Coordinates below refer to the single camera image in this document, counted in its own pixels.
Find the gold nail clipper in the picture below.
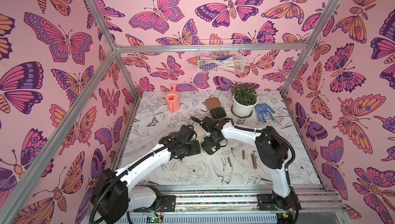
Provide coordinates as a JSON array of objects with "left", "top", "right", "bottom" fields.
[{"left": 231, "top": 147, "right": 236, "bottom": 157}]

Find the white potted green plant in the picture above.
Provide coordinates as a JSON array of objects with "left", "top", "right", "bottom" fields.
[{"left": 231, "top": 83, "right": 258, "bottom": 117}]

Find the dark brown clipper case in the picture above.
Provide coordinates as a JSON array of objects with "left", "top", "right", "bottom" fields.
[{"left": 205, "top": 97, "right": 227, "bottom": 121}]

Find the long brown nail clipper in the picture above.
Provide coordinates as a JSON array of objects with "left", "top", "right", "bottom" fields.
[{"left": 251, "top": 154, "right": 258, "bottom": 169}]

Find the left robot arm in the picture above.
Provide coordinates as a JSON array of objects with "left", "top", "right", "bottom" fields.
[{"left": 88, "top": 125, "right": 197, "bottom": 224}]

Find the pink watering can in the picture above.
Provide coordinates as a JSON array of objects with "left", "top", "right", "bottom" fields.
[{"left": 165, "top": 84, "right": 181, "bottom": 113}]

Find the grey nail clipper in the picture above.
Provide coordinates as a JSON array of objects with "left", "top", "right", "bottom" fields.
[{"left": 227, "top": 157, "right": 233, "bottom": 167}]

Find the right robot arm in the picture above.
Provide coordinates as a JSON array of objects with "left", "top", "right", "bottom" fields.
[{"left": 191, "top": 117, "right": 301, "bottom": 212}]

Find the plant saucer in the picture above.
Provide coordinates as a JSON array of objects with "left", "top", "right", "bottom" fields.
[{"left": 231, "top": 108, "right": 254, "bottom": 119}]

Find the white wire wall basket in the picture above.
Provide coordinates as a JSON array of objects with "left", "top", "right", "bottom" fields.
[{"left": 196, "top": 39, "right": 245, "bottom": 74}]

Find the cream clipper case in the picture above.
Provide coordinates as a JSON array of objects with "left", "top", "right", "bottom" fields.
[{"left": 201, "top": 139, "right": 221, "bottom": 156}]

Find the blue gardening glove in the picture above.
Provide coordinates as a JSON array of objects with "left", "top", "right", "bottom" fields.
[{"left": 255, "top": 103, "right": 275, "bottom": 123}]

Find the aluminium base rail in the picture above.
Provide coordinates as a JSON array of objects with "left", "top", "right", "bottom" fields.
[{"left": 86, "top": 184, "right": 349, "bottom": 224}]

